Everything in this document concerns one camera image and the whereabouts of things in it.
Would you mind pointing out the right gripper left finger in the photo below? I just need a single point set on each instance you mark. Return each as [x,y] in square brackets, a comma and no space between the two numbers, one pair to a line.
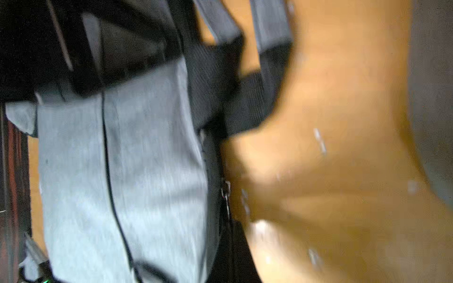
[223,267]

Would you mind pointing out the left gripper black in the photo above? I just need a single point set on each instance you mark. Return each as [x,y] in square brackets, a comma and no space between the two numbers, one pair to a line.
[44,44]

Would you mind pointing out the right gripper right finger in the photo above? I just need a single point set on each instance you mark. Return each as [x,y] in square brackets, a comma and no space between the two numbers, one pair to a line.
[243,264]

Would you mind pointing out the grey laptop bag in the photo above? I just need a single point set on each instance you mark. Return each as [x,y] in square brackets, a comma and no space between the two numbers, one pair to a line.
[131,178]

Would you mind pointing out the grey laptop sleeve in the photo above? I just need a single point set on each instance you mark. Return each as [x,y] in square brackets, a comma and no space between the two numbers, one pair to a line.
[430,92]

